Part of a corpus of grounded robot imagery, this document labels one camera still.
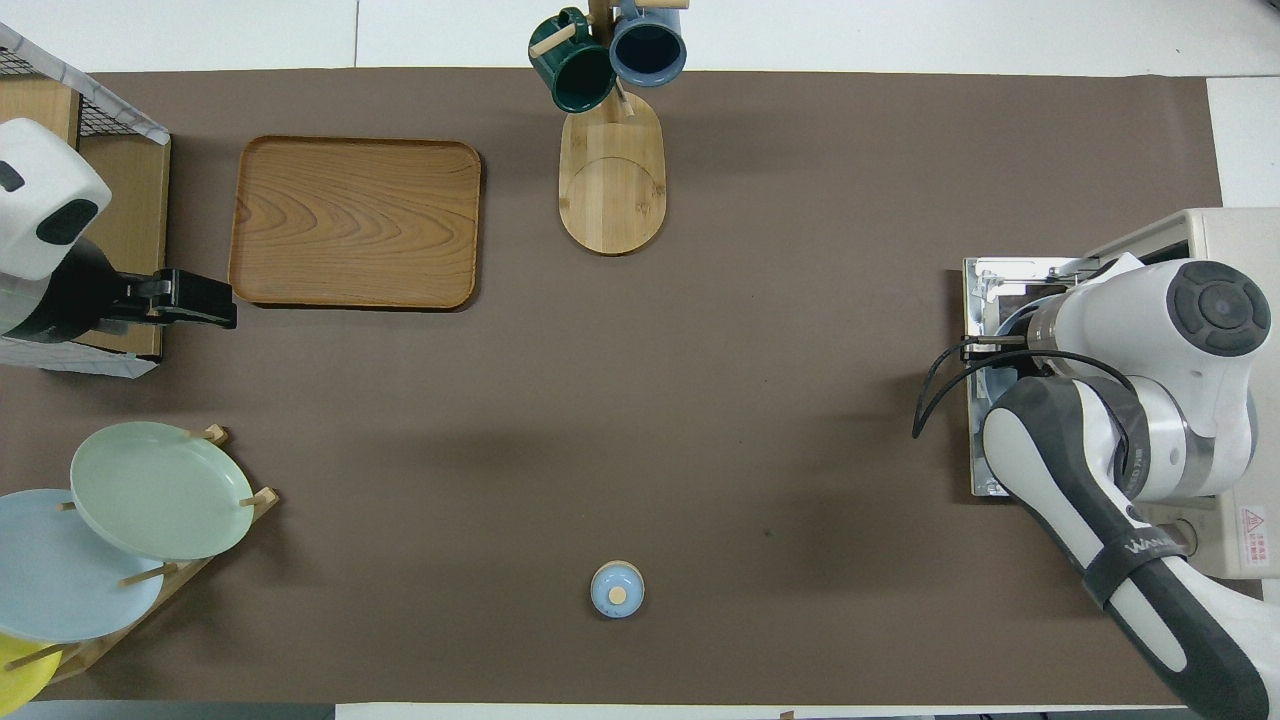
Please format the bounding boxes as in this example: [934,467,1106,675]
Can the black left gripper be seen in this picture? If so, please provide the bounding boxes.
[60,245,239,341]

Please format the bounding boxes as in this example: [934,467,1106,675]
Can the glass oven door with handle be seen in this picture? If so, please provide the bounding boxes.
[963,256,1101,498]

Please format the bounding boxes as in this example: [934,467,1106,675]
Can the white toaster oven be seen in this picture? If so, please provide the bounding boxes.
[963,207,1280,581]

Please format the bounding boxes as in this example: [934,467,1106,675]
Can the two-tier wooden shelf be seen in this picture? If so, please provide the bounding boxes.
[0,78,171,358]

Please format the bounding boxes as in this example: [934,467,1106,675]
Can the white marbled side panel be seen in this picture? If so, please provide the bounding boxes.
[0,335,161,379]

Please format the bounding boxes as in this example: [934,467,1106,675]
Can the rectangular wooden tray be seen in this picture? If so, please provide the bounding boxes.
[228,135,483,311]

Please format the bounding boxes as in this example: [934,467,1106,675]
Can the light green plate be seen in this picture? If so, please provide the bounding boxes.
[70,421,255,561]

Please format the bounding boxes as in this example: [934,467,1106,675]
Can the wooden plate rack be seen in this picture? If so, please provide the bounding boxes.
[45,425,279,684]

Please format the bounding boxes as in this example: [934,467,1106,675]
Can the light blue racked plate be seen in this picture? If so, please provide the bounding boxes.
[0,488,166,643]

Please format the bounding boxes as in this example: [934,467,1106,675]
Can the yellow plate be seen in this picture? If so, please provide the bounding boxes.
[0,632,63,709]

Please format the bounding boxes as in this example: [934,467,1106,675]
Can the wooden mug tree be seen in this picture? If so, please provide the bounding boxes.
[530,0,691,257]

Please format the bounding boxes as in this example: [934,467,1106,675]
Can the dark green mug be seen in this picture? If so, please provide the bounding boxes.
[528,8,618,114]

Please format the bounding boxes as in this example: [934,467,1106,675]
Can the blue dome bell wooden knob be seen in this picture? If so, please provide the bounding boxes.
[590,560,646,620]

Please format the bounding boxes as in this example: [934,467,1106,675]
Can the brown table mat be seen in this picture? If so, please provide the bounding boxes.
[0,68,1266,706]

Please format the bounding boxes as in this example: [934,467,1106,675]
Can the blue mug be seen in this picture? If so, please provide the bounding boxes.
[608,0,689,88]

